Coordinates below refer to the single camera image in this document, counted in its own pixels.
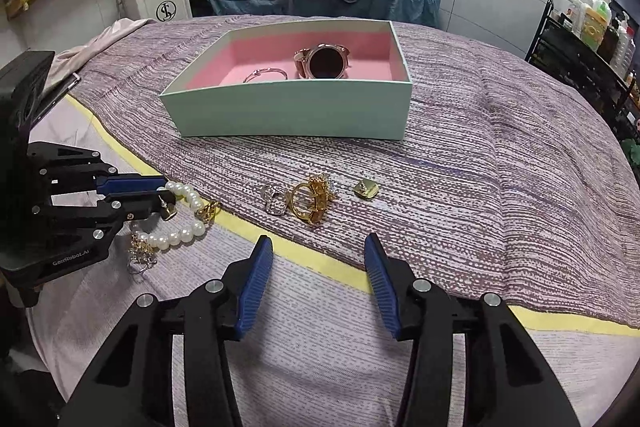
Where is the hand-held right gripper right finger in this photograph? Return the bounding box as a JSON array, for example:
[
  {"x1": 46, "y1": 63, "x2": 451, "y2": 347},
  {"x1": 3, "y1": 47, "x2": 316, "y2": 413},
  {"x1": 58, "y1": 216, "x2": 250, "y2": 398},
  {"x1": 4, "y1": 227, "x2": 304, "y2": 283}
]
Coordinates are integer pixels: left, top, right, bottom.
[{"x1": 364, "y1": 233, "x2": 581, "y2": 427}]

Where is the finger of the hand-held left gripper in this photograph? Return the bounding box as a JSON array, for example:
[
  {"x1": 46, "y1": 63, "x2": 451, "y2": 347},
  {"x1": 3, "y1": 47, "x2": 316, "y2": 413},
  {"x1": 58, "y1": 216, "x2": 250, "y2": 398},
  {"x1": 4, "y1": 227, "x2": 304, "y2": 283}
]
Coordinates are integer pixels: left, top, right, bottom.
[
  {"x1": 34, "y1": 188, "x2": 176, "y2": 254},
  {"x1": 27, "y1": 141, "x2": 167, "y2": 198}
]

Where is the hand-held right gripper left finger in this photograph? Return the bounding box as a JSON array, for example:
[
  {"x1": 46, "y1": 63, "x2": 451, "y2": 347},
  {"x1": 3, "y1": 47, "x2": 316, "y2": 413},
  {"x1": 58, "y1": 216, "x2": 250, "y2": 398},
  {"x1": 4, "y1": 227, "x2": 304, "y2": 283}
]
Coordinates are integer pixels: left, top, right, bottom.
[{"x1": 60, "y1": 234, "x2": 275, "y2": 427}]

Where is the gold drop earring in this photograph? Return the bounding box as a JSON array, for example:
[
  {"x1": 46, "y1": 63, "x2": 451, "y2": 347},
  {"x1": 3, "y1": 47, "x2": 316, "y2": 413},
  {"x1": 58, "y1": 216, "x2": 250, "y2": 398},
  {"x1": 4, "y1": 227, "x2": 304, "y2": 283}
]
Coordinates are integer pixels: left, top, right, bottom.
[{"x1": 159, "y1": 194, "x2": 179, "y2": 222}]

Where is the white pearl bracelet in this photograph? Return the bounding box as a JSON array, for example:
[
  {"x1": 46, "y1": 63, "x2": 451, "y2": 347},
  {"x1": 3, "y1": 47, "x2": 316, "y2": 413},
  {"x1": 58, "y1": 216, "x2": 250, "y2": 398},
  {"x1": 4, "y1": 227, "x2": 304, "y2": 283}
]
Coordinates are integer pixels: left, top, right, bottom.
[{"x1": 131, "y1": 181, "x2": 222, "y2": 252}]

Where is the gold charm cluster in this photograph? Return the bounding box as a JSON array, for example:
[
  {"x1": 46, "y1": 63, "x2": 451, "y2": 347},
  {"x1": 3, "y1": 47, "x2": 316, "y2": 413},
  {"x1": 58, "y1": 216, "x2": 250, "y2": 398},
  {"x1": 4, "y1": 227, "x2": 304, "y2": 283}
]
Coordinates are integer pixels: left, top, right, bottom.
[{"x1": 129, "y1": 234, "x2": 158, "y2": 265}]

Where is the gold ring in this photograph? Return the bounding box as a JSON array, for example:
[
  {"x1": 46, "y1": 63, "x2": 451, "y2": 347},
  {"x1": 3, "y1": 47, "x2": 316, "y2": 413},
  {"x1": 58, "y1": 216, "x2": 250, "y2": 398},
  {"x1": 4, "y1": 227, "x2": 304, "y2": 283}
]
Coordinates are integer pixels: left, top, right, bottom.
[{"x1": 286, "y1": 183, "x2": 328, "y2": 226}]

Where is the chunky silver ring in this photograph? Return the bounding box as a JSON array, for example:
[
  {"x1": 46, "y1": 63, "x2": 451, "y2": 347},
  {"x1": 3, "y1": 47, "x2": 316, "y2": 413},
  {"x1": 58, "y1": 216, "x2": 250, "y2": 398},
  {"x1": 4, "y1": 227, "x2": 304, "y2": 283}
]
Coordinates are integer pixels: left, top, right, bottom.
[{"x1": 261, "y1": 183, "x2": 288, "y2": 215}]

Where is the square gold earring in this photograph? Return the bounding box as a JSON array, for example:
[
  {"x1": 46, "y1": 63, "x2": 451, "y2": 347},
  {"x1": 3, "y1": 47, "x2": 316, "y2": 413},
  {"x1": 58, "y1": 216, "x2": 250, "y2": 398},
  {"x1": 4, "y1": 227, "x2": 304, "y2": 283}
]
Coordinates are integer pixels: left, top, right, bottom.
[{"x1": 352, "y1": 179, "x2": 379, "y2": 200}]

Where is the mint green box pink lining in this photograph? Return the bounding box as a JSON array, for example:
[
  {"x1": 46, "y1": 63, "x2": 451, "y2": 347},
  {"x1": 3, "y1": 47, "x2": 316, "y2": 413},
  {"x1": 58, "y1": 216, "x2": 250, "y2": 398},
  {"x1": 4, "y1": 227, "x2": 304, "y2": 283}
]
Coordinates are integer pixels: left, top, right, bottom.
[{"x1": 160, "y1": 19, "x2": 413, "y2": 142}]

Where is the smartphone on bed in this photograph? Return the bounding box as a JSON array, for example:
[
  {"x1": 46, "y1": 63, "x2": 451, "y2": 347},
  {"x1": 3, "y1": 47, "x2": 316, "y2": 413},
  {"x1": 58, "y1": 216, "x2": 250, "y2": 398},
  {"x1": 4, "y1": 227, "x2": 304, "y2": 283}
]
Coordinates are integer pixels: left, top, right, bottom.
[{"x1": 42, "y1": 72, "x2": 82, "y2": 108}]

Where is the beige satin quilt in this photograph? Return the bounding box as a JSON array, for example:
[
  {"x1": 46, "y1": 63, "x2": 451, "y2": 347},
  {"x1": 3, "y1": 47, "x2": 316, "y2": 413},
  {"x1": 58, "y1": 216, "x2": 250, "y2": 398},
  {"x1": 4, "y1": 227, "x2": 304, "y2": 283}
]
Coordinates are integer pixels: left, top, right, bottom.
[{"x1": 50, "y1": 19, "x2": 157, "y2": 94}]

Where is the purple woven bedspread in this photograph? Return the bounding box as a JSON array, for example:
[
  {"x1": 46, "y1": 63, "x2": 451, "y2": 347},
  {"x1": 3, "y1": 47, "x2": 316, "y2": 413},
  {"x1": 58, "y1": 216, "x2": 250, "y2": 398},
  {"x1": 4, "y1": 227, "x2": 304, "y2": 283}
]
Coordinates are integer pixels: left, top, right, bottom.
[{"x1": 67, "y1": 14, "x2": 640, "y2": 325}]

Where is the thin silver bangle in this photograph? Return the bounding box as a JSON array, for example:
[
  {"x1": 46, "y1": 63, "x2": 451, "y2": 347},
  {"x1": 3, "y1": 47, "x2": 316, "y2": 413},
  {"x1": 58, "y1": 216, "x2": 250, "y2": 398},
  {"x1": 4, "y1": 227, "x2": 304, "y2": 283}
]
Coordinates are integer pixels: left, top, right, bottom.
[{"x1": 243, "y1": 67, "x2": 289, "y2": 84}]

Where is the rose gold wristwatch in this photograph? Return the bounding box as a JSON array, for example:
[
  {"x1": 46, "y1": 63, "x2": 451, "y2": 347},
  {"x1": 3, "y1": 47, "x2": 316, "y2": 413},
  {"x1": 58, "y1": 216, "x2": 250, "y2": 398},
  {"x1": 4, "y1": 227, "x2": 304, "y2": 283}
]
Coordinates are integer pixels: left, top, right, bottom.
[{"x1": 293, "y1": 44, "x2": 352, "y2": 80}]

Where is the black trolley cart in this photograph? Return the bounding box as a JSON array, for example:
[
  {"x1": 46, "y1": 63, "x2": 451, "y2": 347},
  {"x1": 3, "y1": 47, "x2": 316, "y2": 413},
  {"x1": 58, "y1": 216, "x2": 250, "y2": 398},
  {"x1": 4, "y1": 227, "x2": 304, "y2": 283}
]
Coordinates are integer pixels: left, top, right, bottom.
[{"x1": 525, "y1": 0, "x2": 640, "y2": 148}]

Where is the group of bottles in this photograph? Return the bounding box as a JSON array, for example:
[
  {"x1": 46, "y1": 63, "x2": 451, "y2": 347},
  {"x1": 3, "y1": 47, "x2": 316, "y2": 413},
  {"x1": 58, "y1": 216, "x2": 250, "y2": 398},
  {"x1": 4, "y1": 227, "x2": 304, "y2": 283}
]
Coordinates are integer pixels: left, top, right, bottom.
[{"x1": 560, "y1": 0, "x2": 640, "y2": 68}]

